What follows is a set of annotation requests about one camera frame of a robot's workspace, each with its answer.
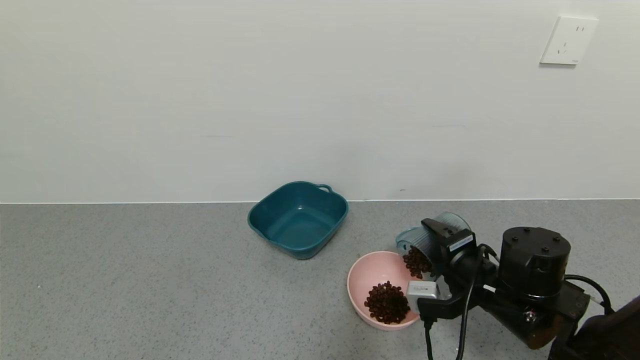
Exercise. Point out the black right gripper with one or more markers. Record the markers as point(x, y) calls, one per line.
point(458, 244)

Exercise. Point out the translucent teal plastic cup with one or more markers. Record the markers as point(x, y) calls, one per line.
point(422, 240)

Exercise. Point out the brown solid pellets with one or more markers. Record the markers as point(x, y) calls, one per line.
point(387, 302)

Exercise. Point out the pink plastic bowl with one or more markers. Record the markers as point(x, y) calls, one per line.
point(365, 280)

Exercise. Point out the teal square plastic basin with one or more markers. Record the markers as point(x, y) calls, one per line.
point(300, 225)

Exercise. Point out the white wall socket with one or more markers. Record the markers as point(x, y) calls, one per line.
point(569, 41)

